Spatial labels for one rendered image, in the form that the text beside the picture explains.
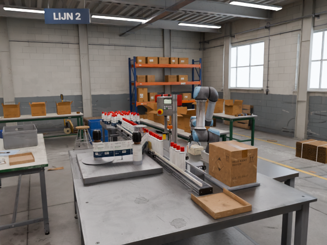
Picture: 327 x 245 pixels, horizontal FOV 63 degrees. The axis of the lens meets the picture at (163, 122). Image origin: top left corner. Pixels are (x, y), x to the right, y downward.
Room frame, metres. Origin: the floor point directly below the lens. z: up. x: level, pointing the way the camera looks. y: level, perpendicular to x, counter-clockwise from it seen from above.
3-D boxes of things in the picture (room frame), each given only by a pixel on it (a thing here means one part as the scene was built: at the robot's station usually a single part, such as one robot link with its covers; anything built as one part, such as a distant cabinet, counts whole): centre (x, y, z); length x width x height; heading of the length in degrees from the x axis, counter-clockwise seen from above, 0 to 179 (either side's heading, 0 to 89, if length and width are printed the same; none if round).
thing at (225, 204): (1.64, -0.35, 0.85); 0.30 x 0.26 x 0.04; 21
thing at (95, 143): (2.51, 0.63, 1.04); 0.09 x 0.09 x 0.29
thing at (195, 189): (2.56, 0.01, 0.85); 1.65 x 0.11 x 0.05; 21
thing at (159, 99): (2.70, -0.03, 1.38); 0.17 x 0.10 x 0.19; 77
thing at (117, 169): (2.52, 0.47, 0.86); 0.80 x 0.67 x 0.05; 21
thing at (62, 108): (7.43, 2.73, 0.97); 0.48 x 0.47 x 0.37; 28
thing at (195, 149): (2.91, -0.35, 0.87); 0.16 x 0.12 x 0.07; 25
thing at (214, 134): (2.60, -0.49, 1.09); 0.13 x 0.12 x 0.14; 95
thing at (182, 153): (2.16, -0.15, 0.98); 0.05 x 0.05 x 0.20
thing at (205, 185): (2.56, 0.01, 0.86); 1.65 x 0.08 x 0.04; 21
